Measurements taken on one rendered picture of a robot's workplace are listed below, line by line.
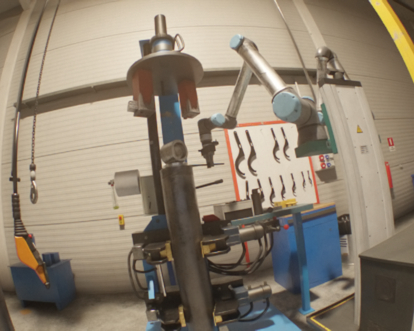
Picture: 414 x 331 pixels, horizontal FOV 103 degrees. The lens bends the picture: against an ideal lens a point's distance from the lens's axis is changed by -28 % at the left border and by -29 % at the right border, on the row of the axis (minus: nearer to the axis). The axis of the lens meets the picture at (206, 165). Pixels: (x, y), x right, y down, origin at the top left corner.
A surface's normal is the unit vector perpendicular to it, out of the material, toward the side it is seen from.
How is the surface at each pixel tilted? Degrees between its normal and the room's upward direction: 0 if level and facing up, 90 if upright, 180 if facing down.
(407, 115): 90
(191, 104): 90
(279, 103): 95
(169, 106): 90
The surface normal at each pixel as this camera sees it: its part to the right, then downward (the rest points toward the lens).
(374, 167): 0.15, -0.18
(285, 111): -0.72, 0.08
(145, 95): 0.63, -0.22
